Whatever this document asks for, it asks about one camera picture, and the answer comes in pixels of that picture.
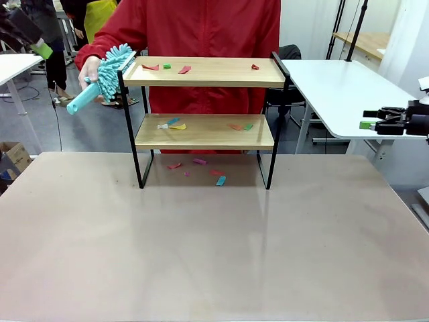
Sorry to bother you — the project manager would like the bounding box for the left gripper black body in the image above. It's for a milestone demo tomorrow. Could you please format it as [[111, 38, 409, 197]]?
[[0, 6, 43, 45]]

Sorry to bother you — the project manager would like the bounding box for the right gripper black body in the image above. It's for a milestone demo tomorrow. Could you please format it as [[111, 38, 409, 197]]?
[[406, 113, 429, 137]]

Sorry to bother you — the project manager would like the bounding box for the teal microfiber duster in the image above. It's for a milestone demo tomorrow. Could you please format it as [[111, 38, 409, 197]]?
[[66, 42, 137, 117]]

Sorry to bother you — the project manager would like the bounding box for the person's right forearm red sleeve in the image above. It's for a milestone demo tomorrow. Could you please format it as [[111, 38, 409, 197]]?
[[74, 29, 135, 72]]

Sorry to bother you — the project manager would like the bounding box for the person's right hand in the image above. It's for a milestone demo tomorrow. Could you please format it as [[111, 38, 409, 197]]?
[[78, 55, 102, 90]]

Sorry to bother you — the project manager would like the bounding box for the bystander in grey jacket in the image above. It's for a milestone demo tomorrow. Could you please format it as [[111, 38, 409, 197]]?
[[32, 0, 70, 100]]

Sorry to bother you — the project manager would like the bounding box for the small white desk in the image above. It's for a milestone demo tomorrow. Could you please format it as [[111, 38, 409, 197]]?
[[0, 53, 44, 117]]

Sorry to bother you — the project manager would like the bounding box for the bystander in black clothes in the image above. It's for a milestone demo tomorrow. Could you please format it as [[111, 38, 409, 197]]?
[[60, 0, 88, 44]]

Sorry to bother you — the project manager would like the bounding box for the large white desk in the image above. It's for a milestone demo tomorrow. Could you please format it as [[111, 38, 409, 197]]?
[[280, 58, 429, 165]]

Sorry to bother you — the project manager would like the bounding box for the bystander in yellow apron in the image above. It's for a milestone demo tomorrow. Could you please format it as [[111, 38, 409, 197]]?
[[83, 0, 119, 45]]

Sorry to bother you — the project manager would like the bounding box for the wooden top desk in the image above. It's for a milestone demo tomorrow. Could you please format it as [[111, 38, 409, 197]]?
[[331, 32, 393, 61]]

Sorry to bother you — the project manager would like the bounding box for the thick black stand pole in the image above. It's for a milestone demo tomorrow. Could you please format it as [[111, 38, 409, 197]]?
[[346, 0, 369, 63]]

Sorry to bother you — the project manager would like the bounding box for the thin black tripod stand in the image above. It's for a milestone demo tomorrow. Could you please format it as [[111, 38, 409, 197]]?
[[326, 0, 347, 60]]

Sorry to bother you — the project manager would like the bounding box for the cardboard box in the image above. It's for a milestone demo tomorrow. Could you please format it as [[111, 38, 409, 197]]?
[[0, 141, 34, 195]]

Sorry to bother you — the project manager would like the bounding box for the black office chair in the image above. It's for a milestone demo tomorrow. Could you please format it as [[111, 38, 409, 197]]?
[[263, 44, 311, 130]]

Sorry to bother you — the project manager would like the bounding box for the person in red jacket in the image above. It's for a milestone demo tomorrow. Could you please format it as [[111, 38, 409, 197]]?
[[90, 0, 282, 155]]

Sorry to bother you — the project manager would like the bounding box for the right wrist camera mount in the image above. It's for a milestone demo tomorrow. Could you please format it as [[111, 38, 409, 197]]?
[[408, 100, 429, 117]]

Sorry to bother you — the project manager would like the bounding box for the black cable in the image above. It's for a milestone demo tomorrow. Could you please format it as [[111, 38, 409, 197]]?
[[48, 78, 64, 152]]

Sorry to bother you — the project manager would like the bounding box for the grey metal base plate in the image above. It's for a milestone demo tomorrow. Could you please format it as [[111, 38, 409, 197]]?
[[410, 186, 429, 232]]

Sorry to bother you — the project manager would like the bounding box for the two-tier wooden shelf black frame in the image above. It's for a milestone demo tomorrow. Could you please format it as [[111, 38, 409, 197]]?
[[117, 50, 292, 191]]

